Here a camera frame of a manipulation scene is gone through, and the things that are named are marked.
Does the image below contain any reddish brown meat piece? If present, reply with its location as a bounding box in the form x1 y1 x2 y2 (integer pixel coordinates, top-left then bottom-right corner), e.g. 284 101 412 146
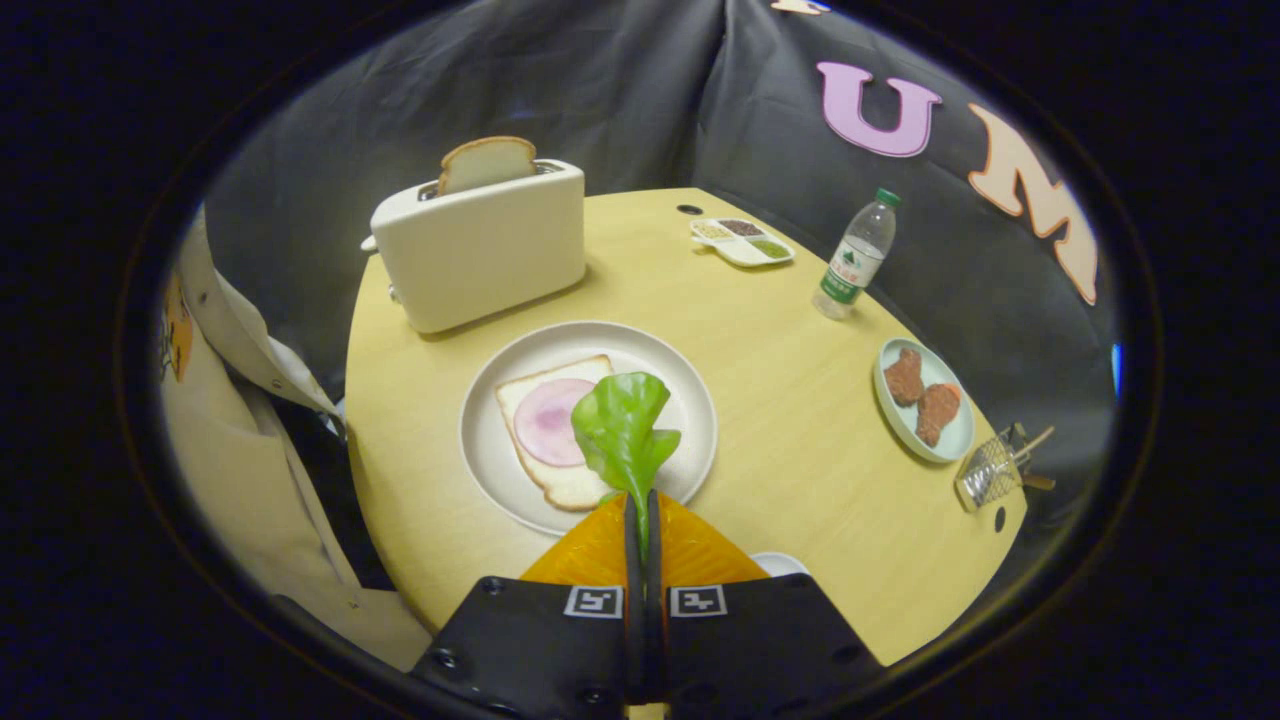
915 383 964 448

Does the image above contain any light blue plate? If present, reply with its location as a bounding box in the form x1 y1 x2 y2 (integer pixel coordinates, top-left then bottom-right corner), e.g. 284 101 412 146
873 337 977 464

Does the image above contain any green lettuce leaf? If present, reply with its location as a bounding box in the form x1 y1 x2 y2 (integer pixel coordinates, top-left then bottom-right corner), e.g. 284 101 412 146
571 372 683 561

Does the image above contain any black backdrop cloth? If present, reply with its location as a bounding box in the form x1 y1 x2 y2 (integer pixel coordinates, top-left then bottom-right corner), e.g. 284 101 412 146
200 0 1121 531

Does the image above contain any small white plate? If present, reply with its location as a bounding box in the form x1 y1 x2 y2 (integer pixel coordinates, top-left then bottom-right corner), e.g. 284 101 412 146
748 552 813 581

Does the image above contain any white seasoning tray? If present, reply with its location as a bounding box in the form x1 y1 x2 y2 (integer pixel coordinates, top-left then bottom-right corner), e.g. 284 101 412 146
689 216 797 269

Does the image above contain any green cap water bottle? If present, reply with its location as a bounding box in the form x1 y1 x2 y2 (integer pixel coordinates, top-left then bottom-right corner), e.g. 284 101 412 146
811 187 902 321

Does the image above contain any white bread slice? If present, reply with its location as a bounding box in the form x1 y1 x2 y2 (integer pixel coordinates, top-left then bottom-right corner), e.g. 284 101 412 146
495 354 641 513

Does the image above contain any large white plate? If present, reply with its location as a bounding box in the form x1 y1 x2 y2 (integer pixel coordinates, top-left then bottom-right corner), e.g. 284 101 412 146
460 320 719 538

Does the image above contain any wire mesh utensil holder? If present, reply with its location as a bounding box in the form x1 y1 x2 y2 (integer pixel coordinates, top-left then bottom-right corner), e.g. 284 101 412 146
955 422 1031 513

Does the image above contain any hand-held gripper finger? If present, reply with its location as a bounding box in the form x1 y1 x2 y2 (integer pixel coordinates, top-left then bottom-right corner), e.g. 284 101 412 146
410 490 649 720
646 488 886 720

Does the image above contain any pink ham slice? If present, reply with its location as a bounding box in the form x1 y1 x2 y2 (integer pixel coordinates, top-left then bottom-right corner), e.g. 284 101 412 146
513 377 601 469

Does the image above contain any toast bread slice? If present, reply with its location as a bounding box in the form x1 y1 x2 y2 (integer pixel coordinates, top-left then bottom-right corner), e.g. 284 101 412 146
437 136 539 197

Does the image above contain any white toaster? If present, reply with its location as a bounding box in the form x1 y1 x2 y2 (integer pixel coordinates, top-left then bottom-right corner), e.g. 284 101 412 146
360 158 589 335

